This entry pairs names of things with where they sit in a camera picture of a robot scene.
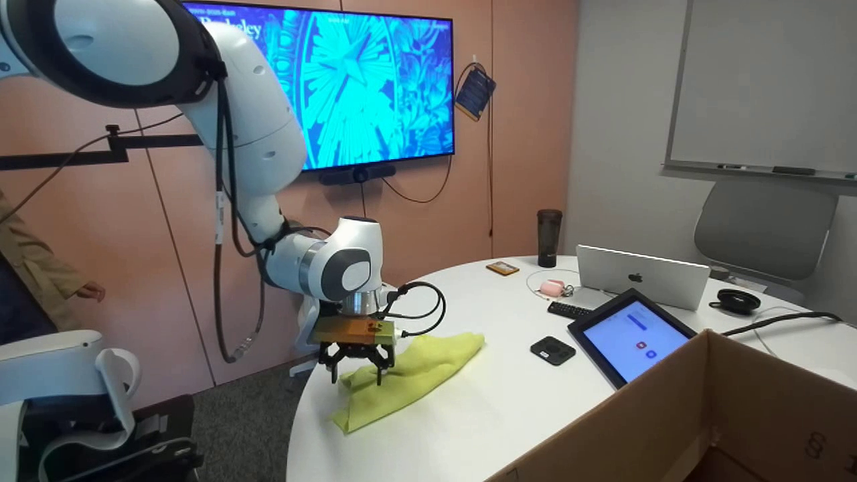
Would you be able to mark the yellow-green microfiber towel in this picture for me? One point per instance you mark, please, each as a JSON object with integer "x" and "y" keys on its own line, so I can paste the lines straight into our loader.
{"x": 425, "y": 368}

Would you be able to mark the brown cardboard box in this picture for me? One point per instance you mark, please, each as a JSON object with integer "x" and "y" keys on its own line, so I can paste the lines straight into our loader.
{"x": 714, "y": 411}

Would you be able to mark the pink earbuds case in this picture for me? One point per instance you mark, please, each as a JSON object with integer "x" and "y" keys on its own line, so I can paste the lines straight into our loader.
{"x": 552, "y": 286}

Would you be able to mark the whiteboard on wall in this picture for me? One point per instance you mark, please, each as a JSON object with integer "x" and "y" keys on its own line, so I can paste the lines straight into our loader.
{"x": 768, "y": 87}

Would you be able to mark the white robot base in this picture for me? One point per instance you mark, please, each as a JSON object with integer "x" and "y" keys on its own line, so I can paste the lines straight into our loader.
{"x": 64, "y": 416}

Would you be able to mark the small brown wallet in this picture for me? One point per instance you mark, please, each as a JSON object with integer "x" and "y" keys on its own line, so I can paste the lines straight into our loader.
{"x": 501, "y": 269}

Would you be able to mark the black remote control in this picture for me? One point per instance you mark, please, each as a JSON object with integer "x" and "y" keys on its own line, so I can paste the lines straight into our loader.
{"x": 568, "y": 311}

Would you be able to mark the black round puck device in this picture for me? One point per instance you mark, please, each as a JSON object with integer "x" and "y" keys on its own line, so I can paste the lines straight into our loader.
{"x": 734, "y": 301}

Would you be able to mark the silver open laptop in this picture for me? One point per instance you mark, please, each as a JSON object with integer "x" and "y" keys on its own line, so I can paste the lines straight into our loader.
{"x": 663, "y": 278}

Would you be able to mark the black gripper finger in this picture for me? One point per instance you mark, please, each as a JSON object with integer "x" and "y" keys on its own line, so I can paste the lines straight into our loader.
{"x": 382, "y": 368}
{"x": 334, "y": 365}

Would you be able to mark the dark tall tumbler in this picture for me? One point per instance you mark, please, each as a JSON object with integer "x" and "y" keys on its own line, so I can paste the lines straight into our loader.
{"x": 549, "y": 222}

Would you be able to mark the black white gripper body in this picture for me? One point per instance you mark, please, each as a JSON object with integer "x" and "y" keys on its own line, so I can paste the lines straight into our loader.
{"x": 355, "y": 328}

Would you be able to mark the wall mounted television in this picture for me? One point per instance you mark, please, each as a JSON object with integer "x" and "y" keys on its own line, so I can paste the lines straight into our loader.
{"x": 364, "y": 87}

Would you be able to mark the grey office chair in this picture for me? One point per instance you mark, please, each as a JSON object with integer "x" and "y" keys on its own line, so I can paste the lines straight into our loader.
{"x": 768, "y": 228}

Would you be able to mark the small black phone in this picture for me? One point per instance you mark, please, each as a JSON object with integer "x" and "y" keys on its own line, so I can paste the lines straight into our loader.
{"x": 552, "y": 350}

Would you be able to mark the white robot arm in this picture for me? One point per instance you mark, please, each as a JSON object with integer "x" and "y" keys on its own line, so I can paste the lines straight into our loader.
{"x": 154, "y": 53}

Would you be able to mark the person in tan jacket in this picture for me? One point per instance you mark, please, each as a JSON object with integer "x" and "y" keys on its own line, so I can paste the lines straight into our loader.
{"x": 35, "y": 283}

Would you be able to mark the black tablet with lit screen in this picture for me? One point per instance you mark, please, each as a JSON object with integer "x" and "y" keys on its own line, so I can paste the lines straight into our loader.
{"x": 628, "y": 336}

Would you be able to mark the black wall mounted tablet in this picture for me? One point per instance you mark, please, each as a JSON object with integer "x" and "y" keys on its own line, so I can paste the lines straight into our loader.
{"x": 476, "y": 88}

